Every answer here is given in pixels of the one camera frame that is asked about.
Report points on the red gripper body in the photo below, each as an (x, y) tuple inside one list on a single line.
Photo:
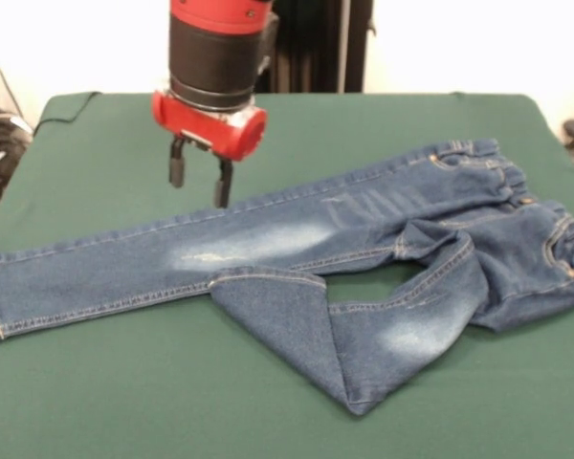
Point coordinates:
[(210, 126)]

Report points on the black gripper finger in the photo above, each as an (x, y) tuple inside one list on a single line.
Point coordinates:
[(177, 165), (222, 186)]

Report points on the blue denim jeans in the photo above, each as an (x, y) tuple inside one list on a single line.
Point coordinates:
[(268, 287)]

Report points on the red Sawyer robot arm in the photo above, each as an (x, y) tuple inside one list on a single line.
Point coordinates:
[(215, 52)]

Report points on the dark green table cloth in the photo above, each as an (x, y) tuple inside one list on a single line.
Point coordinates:
[(124, 406)]

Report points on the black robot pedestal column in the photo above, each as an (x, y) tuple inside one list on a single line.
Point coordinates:
[(315, 48)]

